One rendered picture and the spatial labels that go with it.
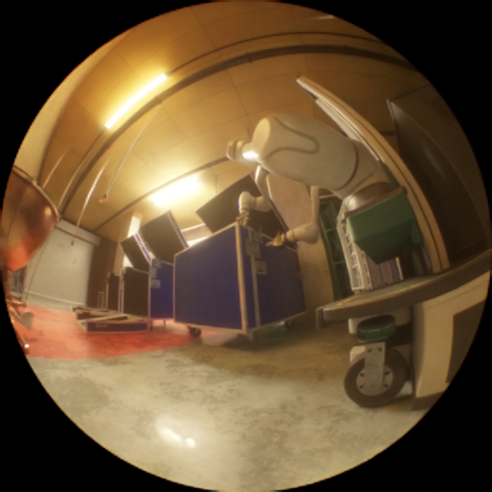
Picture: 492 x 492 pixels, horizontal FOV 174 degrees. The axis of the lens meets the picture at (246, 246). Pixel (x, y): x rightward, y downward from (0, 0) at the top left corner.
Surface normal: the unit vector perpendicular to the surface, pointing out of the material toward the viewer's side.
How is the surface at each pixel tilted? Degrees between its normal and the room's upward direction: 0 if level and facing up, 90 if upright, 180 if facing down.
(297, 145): 142
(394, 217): 90
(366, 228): 90
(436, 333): 90
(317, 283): 90
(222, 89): 180
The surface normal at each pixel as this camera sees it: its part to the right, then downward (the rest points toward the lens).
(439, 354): -0.77, -0.17
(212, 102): 0.07, 0.93
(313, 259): -0.33, -0.31
